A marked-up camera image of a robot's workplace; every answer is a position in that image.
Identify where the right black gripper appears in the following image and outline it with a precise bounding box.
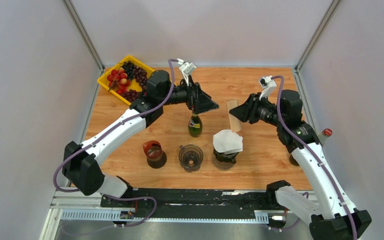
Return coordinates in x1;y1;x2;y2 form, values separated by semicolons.
229;91;285;127

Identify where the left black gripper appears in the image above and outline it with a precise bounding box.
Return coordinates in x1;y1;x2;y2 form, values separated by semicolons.
159;74;219;114

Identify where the brown paper coffee filter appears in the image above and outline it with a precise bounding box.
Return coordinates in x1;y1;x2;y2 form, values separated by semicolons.
226;99;242;133

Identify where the white paper coffee filter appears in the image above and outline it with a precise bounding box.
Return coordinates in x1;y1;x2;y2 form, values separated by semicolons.
213;129;243;154

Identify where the dark olive coffee dripper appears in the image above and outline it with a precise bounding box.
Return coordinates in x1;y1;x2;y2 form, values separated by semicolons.
213;149;239;165

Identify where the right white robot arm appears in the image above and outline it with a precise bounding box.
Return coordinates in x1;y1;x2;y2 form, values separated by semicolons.
229;90;372;240

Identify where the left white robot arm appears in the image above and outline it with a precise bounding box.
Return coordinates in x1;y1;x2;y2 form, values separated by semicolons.
57;70;219;207

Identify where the green glass Perrier bottle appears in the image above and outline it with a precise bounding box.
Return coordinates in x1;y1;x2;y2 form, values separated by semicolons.
188;114;203;138

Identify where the clear glass server jug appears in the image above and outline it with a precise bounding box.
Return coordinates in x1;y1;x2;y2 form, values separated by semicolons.
211;155;235;171

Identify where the dark purple grape bunch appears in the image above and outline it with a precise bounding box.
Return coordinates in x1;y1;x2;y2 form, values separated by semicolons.
122;61;148;103

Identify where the yellow plastic fruit tray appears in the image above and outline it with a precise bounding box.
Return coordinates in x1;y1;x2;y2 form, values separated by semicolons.
97;55;154;105

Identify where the red capped soda bottle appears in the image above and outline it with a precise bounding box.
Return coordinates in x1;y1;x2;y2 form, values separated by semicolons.
289;128;333;167

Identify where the small red fruits cluster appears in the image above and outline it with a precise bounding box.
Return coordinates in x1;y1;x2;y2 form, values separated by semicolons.
106;67;131;95

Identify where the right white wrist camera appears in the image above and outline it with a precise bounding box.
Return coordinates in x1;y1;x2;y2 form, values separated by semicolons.
258;75;277;100

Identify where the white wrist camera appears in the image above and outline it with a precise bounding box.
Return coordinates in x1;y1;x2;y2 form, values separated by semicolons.
258;75;277;100
176;58;197;86

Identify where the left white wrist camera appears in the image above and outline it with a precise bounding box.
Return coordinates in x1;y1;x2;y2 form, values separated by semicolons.
176;58;197;86

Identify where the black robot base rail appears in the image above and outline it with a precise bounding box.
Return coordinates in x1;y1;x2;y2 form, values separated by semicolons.
100;188;285;228

